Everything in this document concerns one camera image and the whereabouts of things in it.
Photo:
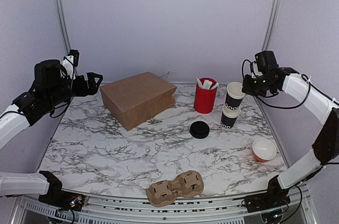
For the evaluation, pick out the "brown cardboard cup carrier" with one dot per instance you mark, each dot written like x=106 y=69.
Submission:
x=187 y=185

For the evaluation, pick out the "aluminium frame post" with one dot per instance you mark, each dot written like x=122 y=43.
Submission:
x=63 y=25
x=274 y=13

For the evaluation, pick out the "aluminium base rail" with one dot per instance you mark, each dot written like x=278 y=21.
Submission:
x=239 y=208

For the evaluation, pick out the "brown paper bag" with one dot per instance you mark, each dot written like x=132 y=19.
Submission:
x=136 y=99

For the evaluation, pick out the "red cylindrical canister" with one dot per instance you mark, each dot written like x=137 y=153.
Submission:
x=204 y=99

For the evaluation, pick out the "white sugar stick packets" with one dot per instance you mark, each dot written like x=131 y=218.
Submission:
x=207 y=84

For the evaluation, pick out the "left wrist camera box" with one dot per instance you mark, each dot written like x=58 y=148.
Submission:
x=75 y=56

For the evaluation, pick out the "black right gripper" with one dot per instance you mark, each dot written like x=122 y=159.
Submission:
x=247 y=89

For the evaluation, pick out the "orange white bowl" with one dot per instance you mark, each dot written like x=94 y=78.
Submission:
x=263 y=150

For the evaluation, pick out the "black paper coffee cup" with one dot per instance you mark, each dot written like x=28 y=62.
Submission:
x=234 y=95

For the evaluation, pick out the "black stacked paper cup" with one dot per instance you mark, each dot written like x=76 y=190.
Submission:
x=229 y=117

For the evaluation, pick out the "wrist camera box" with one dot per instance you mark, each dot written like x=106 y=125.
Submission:
x=266 y=61
x=75 y=56

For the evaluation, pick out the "aluminium frame post right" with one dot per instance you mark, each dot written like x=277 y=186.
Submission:
x=274 y=13

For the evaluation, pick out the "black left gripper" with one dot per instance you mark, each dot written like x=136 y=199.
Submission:
x=91 y=88

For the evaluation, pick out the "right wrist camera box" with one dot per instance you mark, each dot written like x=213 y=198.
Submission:
x=266 y=61

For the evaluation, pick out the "aluminium frame post left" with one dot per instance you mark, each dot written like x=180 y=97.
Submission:
x=63 y=25

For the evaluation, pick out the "black plastic cup lids stack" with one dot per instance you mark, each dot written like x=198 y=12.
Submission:
x=199 y=129

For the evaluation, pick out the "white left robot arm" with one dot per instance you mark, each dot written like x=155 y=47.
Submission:
x=54 y=86

